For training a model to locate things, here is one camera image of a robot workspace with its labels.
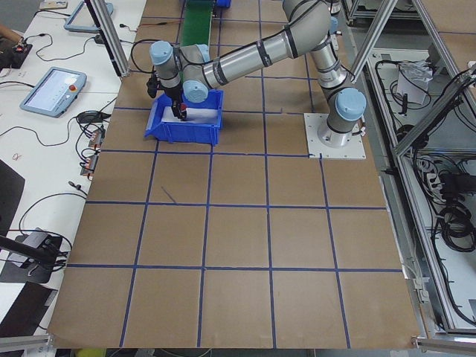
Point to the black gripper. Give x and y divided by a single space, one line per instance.
174 94

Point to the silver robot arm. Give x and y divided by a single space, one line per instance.
187 73

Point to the white foam pad left bin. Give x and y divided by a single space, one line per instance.
194 115

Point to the blue left storage bin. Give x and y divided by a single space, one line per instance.
202 124

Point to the blue storage bin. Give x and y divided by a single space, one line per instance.
202 124
223 3

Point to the green conveyor belt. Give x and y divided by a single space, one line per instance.
197 21

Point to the blue right storage bin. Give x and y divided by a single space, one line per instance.
223 3

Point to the near teach pendant tablet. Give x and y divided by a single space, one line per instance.
55 92

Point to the teach pendant tablet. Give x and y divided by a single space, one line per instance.
55 92
80 20

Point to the far teach pendant tablet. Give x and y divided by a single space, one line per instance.
80 20

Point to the black emergency stop box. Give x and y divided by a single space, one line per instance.
17 56

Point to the white crumpled paper box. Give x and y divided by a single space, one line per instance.
413 81

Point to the aluminium frame post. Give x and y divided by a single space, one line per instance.
103 22

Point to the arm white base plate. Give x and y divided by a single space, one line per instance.
323 143

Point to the black camera stand base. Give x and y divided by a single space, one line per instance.
32 257

